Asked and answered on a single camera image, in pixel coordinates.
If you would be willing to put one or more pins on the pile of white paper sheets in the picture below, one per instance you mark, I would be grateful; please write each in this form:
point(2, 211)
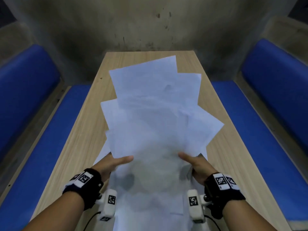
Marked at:
point(154, 117)

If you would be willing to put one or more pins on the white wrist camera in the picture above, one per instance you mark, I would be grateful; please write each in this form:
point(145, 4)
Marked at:
point(108, 204)
point(195, 206)

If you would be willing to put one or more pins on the blue bench seat cushion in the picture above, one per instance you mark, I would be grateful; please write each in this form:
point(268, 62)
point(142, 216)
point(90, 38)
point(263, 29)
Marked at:
point(48, 153)
point(259, 146)

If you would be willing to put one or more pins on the black wristband with marker tags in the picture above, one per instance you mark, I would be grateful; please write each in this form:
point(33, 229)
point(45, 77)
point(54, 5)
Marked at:
point(84, 187)
point(223, 192)

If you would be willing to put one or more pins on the blue bench backrest cushion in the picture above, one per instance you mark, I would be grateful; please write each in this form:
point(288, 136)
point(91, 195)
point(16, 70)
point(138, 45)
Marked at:
point(24, 88)
point(279, 86)

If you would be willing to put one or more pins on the person's left thumb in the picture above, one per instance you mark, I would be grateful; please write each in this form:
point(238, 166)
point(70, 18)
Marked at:
point(124, 159)

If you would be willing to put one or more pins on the person's right hand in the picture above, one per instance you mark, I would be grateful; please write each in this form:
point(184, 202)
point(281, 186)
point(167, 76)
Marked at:
point(202, 167)

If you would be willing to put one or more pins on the person's left hand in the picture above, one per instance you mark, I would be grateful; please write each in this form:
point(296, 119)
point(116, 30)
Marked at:
point(105, 165)

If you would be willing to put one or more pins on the person's left forearm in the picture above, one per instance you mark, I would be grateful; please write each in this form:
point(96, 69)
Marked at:
point(60, 214)

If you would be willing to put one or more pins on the person's right forearm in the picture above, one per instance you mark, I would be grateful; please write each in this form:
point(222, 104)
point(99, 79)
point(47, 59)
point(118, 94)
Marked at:
point(245, 218)

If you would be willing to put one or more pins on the person's right thumb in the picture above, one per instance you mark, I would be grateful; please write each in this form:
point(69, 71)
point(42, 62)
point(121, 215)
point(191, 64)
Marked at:
point(189, 158)

